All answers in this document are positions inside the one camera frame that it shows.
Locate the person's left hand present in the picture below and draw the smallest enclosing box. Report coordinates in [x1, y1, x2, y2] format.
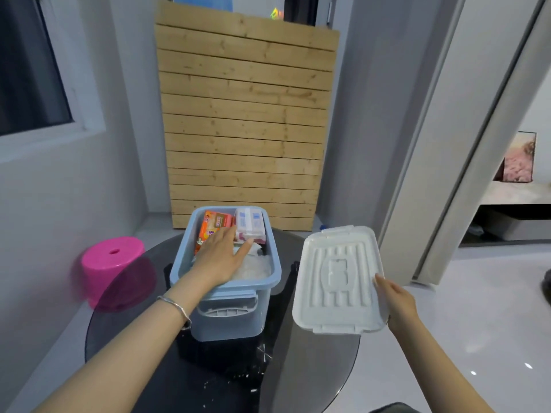
[176, 225, 255, 307]

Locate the person's right hand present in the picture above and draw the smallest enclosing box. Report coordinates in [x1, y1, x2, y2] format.
[373, 273, 419, 338]

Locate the white plastic box lid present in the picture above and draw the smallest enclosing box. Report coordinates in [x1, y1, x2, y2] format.
[292, 225, 391, 335]

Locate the person's right forearm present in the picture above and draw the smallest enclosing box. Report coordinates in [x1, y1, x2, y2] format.
[389, 324, 496, 413]

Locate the person's left forearm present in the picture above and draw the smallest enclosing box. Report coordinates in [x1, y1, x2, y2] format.
[32, 285, 206, 413]

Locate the clear plastic bag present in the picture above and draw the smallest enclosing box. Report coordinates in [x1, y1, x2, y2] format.
[232, 242, 273, 281]

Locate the white pink tissue packet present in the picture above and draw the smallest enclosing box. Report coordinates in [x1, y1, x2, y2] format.
[234, 206, 267, 244]

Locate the orange snack packet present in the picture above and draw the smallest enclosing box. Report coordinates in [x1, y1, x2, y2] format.
[195, 210, 236, 255]

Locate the light blue storage box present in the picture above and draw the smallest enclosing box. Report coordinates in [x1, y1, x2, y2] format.
[169, 206, 283, 343]

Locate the wooden slat panel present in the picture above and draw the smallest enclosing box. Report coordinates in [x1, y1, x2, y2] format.
[154, 0, 341, 232]

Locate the person's grey clothing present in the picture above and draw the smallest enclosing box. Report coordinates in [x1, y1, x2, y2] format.
[369, 402, 421, 413]

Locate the pink plastic stool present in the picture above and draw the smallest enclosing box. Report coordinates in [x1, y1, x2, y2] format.
[80, 237, 157, 313]

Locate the low white cabinet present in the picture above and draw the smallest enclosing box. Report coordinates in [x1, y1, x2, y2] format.
[458, 180, 551, 248]

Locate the pink flower picture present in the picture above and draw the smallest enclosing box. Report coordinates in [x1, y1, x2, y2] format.
[493, 131, 538, 184]

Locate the white framed window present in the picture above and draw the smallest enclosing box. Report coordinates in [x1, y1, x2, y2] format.
[0, 0, 107, 165]

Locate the silver bracelet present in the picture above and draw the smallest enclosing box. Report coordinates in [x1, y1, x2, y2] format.
[156, 295, 193, 331]

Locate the grey sliding door frame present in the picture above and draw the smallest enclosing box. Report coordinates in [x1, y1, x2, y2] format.
[378, 0, 551, 287]

